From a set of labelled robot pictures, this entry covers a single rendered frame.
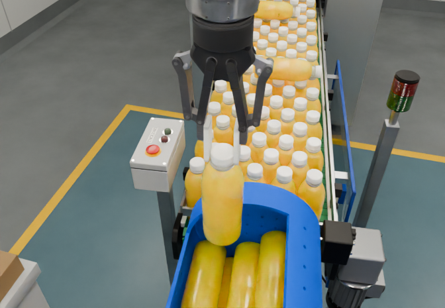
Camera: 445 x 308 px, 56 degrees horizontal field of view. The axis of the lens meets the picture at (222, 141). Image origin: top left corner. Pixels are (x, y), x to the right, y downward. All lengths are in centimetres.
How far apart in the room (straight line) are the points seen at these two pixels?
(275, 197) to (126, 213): 172
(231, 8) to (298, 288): 47
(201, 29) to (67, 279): 191
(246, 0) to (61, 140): 268
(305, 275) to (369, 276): 56
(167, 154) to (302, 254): 49
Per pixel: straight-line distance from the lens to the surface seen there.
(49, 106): 346
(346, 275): 130
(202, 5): 48
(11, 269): 105
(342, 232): 109
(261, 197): 81
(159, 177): 111
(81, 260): 233
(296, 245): 78
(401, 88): 121
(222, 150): 65
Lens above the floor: 183
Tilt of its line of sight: 40 degrees down
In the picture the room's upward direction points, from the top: straight up
